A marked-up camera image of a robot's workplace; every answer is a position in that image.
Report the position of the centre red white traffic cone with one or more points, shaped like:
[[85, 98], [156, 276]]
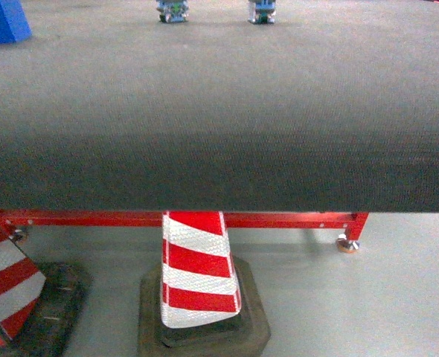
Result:
[[200, 301]]

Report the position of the red white traffic cone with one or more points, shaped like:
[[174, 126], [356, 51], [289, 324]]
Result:
[[200, 301], [40, 303]]

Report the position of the red mushroom push button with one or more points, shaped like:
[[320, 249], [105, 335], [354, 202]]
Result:
[[262, 12]]

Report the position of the yellow mushroom push button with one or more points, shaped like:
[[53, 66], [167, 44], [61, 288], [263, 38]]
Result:
[[173, 11]]

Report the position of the left red white traffic cone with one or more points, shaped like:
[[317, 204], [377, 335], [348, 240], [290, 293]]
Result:
[[40, 303]]

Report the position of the blue block on table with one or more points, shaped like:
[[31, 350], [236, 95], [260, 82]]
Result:
[[14, 26]]

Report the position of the red metal table frame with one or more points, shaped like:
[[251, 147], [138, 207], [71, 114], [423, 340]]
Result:
[[351, 223]]

